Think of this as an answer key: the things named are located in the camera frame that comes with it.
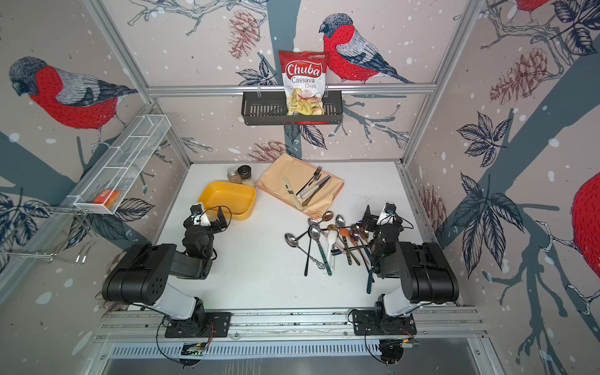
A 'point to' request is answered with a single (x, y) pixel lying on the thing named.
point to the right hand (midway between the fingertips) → (379, 206)
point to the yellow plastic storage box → (237, 200)
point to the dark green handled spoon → (370, 280)
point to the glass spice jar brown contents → (233, 176)
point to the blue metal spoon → (308, 251)
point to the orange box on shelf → (109, 201)
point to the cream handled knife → (289, 190)
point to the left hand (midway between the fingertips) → (211, 205)
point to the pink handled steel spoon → (341, 220)
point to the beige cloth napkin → (294, 181)
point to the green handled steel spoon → (315, 233)
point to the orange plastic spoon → (346, 233)
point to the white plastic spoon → (332, 237)
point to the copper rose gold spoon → (327, 216)
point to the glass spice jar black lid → (244, 173)
